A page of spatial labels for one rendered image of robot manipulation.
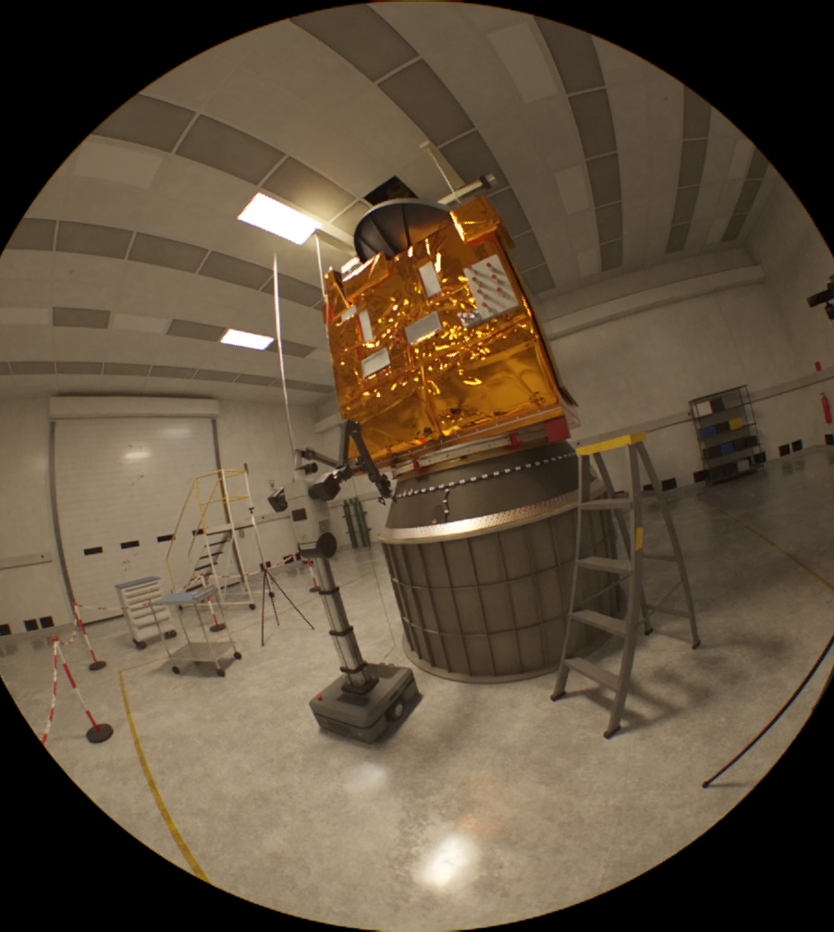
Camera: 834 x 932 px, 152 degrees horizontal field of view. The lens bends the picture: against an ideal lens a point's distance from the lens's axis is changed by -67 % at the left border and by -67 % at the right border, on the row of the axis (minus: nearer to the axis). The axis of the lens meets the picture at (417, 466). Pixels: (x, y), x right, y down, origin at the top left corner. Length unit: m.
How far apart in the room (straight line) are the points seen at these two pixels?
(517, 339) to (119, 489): 8.34
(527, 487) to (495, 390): 0.69
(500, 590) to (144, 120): 5.22
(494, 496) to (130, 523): 7.88
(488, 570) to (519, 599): 0.30
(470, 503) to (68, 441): 8.55
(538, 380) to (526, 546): 1.08
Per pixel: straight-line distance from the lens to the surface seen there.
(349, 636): 2.12
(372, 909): 1.64
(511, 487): 2.15
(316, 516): 1.88
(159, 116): 4.10
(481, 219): 2.73
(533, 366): 2.15
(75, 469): 8.72
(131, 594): 5.37
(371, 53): 3.83
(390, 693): 2.22
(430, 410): 2.43
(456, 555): 2.13
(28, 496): 8.92
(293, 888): 1.79
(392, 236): 3.64
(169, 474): 8.81
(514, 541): 2.07
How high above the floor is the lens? 1.52
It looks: 4 degrees up
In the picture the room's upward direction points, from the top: 13 degrees counter-clockwise
